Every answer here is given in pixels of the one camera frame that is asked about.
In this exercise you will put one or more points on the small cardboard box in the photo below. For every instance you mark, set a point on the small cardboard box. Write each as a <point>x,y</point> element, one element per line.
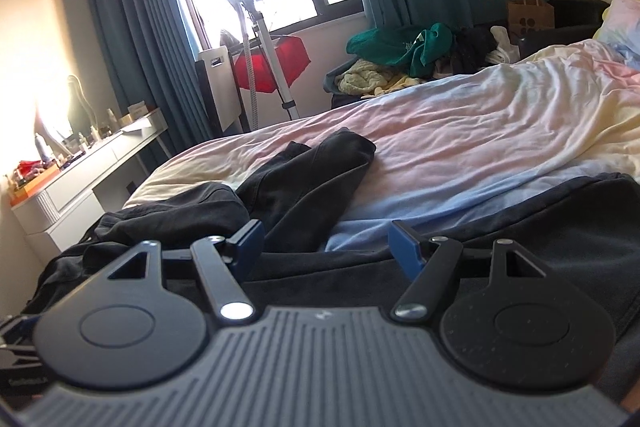
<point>139,112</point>

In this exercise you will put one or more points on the orange tray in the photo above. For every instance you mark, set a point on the orange tray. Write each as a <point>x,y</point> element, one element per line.
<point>35,182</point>

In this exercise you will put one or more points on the pale yellow cloth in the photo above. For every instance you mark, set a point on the pale yellow cloth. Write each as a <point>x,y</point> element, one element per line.
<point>400,84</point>

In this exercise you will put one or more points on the wavy vanity mirror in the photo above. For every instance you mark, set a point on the wavy vanity mirror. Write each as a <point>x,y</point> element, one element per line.
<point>80,107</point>

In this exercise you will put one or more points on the white vanity desk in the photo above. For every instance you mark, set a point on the white vanity desk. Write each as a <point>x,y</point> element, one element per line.
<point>75,192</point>

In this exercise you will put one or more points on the black pants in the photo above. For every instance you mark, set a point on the black pants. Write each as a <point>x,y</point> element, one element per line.
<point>310,197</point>

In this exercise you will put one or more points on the grey spray bottle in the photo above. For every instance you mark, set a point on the grey spray bottle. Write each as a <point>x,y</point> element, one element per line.
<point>42,149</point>

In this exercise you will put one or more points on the brown paper bag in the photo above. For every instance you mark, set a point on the brown paper bag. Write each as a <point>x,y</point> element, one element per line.
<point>530,14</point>

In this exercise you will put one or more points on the red garment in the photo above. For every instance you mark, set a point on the red garment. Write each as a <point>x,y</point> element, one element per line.
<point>292,59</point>

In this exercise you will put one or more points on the white cloth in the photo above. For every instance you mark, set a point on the white cloth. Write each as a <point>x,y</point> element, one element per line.
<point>502,44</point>

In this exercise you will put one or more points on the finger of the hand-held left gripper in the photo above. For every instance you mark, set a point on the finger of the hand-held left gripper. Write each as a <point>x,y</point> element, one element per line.
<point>20,332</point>

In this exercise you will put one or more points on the pastel tie-dye pillow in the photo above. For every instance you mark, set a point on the pastel tie-dye pillow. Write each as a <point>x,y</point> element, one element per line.
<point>622,27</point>

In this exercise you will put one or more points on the cream knitted garment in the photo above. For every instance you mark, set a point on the cream knitted garment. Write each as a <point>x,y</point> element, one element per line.
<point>362,79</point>

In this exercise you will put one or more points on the grey chair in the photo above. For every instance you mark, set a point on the grey chair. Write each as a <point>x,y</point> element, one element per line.
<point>332,94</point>

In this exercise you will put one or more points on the black garment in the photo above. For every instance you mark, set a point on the black garment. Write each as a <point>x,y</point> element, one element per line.
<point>470,47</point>

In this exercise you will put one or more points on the pastel tie-dye duvet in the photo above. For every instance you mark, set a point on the pastel tie-dye duvet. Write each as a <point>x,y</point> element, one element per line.
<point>475,132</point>

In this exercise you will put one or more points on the white flat panel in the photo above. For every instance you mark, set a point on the white flat panel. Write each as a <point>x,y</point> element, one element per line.
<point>220,87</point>

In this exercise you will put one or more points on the black armchair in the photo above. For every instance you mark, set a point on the black armchair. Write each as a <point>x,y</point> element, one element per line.
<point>575,19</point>

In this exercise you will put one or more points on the standing garment steamer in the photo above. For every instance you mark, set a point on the standing garment steamer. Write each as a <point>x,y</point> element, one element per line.
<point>275,67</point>

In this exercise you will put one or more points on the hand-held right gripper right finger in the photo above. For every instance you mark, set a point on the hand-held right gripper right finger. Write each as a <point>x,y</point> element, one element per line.
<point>404,248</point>

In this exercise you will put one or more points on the green garment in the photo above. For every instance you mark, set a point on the green garment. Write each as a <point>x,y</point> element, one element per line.
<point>395,44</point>

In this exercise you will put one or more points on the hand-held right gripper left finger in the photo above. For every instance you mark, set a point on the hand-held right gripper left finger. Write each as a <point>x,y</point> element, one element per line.
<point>250,241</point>

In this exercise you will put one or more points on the row of cosmetic bottles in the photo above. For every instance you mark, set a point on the row of cosmetic bottles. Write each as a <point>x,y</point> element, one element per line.
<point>95,132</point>

